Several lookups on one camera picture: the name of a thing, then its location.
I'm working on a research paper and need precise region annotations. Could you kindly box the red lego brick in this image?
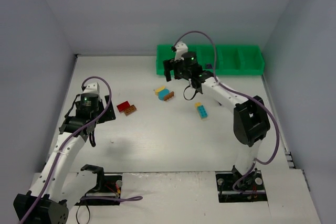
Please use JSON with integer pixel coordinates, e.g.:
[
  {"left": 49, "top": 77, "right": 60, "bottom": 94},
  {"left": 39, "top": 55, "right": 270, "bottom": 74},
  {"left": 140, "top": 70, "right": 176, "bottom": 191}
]
[{"left": 117, "top": 101, "right": 131, "bottom": 113}]

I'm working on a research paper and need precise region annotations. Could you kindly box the yellow half-round lego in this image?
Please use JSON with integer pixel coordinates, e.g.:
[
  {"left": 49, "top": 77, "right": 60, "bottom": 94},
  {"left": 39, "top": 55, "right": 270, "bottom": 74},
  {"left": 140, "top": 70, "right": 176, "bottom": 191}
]
[{"left": 154, "top": 86, "right": 165, "bottom": 95}]

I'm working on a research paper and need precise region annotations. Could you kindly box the teal rounded lego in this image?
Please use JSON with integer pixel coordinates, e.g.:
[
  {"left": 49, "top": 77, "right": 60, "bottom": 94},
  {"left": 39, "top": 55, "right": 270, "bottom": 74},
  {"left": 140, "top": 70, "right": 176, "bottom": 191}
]
[{"left": 158, "top": 89, "right": 170, "bottom": 101}]

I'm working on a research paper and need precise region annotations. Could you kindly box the brown long lego plate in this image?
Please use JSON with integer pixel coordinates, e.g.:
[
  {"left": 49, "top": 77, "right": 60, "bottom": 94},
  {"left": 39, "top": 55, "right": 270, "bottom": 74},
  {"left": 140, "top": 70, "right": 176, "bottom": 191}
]
[{"left": 163, "top": 91, "right": 174, "bottom": 101}]

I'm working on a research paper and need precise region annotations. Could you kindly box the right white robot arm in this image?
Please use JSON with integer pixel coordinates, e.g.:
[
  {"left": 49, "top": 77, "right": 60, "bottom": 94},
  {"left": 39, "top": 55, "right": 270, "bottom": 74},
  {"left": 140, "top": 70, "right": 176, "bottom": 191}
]
[{"left": 163, "top": 52, "right": 270, "bottom": 177}]

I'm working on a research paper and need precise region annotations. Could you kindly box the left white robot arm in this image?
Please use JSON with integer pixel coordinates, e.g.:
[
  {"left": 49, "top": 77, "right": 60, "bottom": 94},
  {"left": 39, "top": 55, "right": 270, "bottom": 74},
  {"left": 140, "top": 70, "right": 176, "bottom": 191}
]
[{"left": 13, "top": 86, "right": 116, "bottom": 223}]

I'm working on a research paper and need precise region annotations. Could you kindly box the yellow lego brick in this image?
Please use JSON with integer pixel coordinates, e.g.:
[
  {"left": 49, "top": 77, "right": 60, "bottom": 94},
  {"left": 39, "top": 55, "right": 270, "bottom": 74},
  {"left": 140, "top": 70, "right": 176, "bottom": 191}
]
[{"left": 194, "top": 102, "right": 208, "bottom": 120}]

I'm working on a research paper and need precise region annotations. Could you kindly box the teal lego brick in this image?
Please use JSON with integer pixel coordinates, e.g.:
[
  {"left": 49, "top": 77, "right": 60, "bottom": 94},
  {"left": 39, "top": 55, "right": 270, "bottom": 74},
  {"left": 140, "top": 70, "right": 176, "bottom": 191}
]
[{"left": 197, "top": 105, "right": 208, "bottom": 119}]

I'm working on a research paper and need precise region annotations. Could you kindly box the green compartment bin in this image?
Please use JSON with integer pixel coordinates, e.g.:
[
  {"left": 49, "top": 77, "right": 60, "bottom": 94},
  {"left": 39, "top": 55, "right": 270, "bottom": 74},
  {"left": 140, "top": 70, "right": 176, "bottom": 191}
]
[{"left": 156, "top": 44, "right": 265, "bottom": 77}]

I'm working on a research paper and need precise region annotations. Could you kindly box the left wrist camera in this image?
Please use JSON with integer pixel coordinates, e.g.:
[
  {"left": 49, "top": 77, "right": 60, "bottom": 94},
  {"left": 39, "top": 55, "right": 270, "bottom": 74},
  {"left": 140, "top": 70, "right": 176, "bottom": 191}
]
[{"left": 82, "top": 82, "right": 100, "bottom": 95}]

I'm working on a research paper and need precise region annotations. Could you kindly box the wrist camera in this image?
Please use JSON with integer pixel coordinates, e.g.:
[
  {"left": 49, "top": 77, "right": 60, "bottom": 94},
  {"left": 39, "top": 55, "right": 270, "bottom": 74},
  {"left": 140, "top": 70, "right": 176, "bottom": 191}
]
[
  {"left": 171, "top": 41, "right": 188, "bottom": 61},
  {"left": 82, "top": 82, "right": 100, "bottom": 95}
]

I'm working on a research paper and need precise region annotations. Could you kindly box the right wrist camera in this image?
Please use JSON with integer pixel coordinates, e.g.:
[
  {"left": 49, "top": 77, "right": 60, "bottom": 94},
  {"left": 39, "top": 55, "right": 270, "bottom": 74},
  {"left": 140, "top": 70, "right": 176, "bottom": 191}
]
[{"left": 171, "top": 41, "right": 188, "bottom": 61}]

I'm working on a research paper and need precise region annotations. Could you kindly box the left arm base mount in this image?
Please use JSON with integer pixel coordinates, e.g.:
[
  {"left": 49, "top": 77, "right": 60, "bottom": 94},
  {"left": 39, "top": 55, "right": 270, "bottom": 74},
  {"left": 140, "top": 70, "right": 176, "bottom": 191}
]
[{"left": 75, "top": 164, "right": 122, "bottom": 206}]

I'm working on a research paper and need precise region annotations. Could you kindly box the black loop cable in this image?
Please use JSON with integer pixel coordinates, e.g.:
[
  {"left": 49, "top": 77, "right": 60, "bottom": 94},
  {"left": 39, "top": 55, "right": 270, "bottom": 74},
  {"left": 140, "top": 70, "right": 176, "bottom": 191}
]
[{"left": 75, "top": 202, "right": 91, "bottom": 224}]

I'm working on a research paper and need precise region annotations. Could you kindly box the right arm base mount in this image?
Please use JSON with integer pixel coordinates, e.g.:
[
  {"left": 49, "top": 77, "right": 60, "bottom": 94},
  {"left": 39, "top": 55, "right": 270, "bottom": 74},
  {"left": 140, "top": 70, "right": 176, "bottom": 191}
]
[{"left": 215, "top": 170, "right": 268, "bottom": 204}]

